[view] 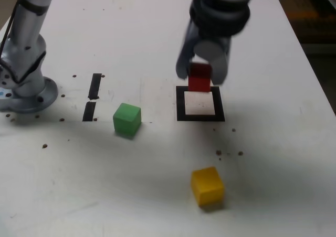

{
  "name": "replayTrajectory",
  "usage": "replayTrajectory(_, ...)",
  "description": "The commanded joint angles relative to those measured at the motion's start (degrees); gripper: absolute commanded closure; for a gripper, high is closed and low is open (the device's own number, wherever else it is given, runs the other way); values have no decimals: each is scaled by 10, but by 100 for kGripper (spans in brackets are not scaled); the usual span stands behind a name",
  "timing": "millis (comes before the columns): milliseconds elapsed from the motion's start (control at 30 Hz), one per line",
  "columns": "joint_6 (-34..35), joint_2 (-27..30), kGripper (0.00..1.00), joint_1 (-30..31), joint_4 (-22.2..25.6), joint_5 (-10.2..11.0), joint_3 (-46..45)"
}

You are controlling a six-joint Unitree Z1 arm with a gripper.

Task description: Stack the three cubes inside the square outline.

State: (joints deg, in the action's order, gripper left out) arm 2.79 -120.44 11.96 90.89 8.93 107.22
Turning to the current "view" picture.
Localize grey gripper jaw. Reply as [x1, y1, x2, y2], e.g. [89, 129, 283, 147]
[195, 37, 233, 85]
[175, 21, 201, 80]

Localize red cube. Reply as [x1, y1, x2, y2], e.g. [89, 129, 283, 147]
[188, 63, 213, 93]

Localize green cube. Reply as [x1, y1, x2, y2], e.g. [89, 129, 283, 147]
[112, 103, 142, 139]

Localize yellow cube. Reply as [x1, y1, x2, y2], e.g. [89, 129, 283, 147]
[191, 166, 226, 206]

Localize black tape square outline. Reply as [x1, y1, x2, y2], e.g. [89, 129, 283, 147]
[175, 85, 226, 122]

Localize black tape strip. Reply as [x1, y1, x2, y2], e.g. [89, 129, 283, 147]
[82, 73, 102, 122]

